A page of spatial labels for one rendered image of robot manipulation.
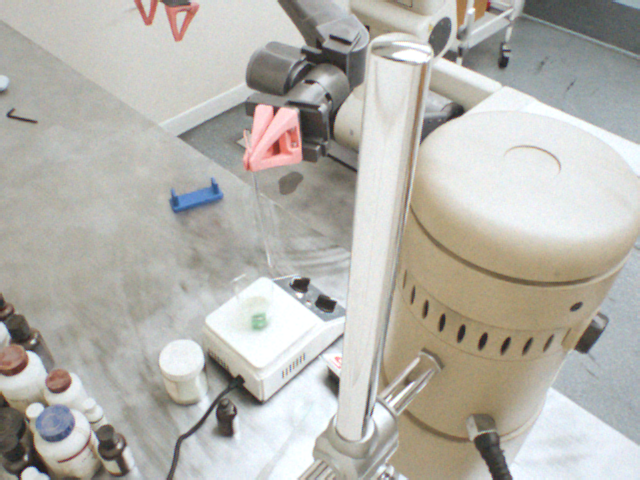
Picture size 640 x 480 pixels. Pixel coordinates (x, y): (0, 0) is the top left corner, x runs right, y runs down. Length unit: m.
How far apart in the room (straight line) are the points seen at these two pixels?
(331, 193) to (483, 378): 1.51
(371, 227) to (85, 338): 0.87
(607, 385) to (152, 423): 1.43
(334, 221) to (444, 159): 1.43
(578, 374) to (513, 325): 1.71
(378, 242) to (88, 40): 2.19
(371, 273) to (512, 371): 0.14
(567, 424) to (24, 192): 1.05
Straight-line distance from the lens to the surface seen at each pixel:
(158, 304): 1.02
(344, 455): 0.27
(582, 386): 1.96
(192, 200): 1.18
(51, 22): 2.24
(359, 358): 0.21
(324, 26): 0.84
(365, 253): 0.17
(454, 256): 0.25
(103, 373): 0.96
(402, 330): 0.32
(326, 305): 0.92
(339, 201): 1.76
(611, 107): 3.21
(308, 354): 0.89
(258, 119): 0.70
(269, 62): 0.80
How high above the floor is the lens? 1.52
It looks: 45 degrees down
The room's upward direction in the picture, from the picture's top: 2 degrees clockwise
